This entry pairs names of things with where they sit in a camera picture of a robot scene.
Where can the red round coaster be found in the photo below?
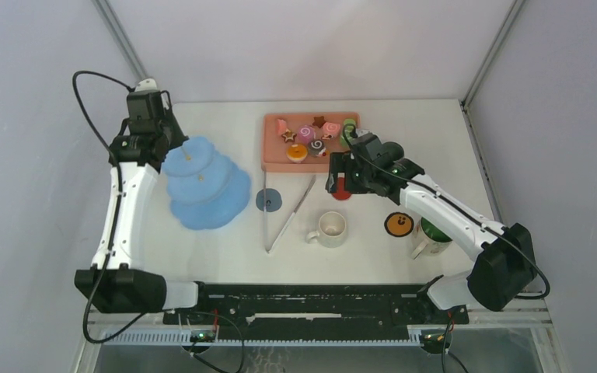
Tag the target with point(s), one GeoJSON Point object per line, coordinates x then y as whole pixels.
{"type": "Point", "coordinates": [341, 195]}

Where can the iced star cookie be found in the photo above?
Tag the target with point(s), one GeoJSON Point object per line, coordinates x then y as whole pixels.
{"type": "Point", "coordinates": [289, 136]}

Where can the brown star cookie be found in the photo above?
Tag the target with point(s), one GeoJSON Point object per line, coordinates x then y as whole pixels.
{"type": "Point", "coordinates": [318, 121]}

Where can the pink dessert tray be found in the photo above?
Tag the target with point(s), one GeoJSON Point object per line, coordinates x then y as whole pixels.
{"type": "Point", "coordinates": [273, 157]}

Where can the floral mug green inside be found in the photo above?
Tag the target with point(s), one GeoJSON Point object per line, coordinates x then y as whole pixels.
{"type": "Point", "coordinates": [428, 240]}

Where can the cream ceramic mug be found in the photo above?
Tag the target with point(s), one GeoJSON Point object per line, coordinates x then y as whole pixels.
{"type": "Point", "coordinates": [331, 231]}

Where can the blue-grey round coaster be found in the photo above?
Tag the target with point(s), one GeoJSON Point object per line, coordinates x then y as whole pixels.
{"type": "Point", "coordinates": [269, 200]}

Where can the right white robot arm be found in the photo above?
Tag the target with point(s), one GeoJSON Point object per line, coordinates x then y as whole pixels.
{"type": "Point", "coordinates": [503, 257]}

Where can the pink cake slice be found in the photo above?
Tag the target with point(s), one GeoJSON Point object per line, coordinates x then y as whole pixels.
{"type": "Point", "coordinates": [281, 127]}

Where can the brown swirl roll cake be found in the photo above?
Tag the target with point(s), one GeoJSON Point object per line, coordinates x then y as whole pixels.
{"type": "Point", "coordinates": [317, 148]}

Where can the blue three-tier cake stand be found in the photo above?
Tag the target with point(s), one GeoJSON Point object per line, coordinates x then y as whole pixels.
{"type": "Point", "coordinates": [207, 190]}

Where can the orange glazed donut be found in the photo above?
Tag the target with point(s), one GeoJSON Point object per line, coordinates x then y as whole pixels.
{"type": "Point", "coordinates": [297, 153]}

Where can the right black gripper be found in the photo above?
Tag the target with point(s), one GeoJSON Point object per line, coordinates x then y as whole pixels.
{"type": "Point", "coordinates": [343, 163]}

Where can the pink swirl roll cake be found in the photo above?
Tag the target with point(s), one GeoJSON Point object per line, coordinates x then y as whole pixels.
{"type": "Point", "coordinates": [306, 134]}

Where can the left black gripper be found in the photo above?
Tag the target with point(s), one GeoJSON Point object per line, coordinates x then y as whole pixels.
{"type": "Point", "coordinates": [178, 137]}

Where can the light pink swirl roll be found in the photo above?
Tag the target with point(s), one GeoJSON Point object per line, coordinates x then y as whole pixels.
{"type": "Point", "coordinates": [331, 130]}

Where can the green swirl roll cake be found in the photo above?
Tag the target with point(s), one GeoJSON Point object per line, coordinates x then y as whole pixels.
{"type": "Point", "coordinates": [345, 137]}

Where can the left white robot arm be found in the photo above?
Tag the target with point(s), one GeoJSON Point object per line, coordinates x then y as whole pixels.
{"type": "Point", "coordinates": [117, 281]}

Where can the orange round coaster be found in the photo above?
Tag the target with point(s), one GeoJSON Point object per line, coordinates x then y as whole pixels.
{"type": "Point", "coordinates": [398, 224]}

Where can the metal serving tongs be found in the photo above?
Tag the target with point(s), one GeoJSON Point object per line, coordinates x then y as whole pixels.
{"type": "Point", "coordinates": [276, 224]}

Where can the green round macaron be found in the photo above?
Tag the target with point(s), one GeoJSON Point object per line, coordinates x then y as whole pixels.
{"type": "Point", "coordinates": [349, 124]}

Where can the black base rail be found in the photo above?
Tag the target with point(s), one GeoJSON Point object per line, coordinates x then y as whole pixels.
{"type": "Point", "coordinates": [315, 313]}

